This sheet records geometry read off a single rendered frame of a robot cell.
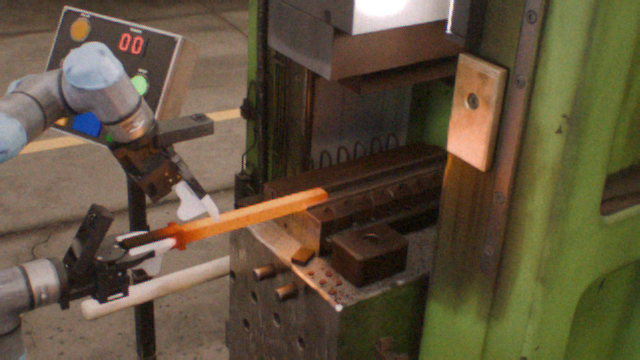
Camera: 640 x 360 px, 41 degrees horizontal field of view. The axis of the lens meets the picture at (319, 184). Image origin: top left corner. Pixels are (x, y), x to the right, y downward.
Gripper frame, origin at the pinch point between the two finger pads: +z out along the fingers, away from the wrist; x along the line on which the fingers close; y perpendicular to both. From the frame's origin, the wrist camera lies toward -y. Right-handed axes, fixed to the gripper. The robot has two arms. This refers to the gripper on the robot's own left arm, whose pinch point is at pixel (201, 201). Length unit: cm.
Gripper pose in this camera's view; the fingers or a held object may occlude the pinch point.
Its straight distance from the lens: 150.9
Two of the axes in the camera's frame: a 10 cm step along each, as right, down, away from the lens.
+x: 5.7, 4.1, -7.1
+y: -7.4, 6.3, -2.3
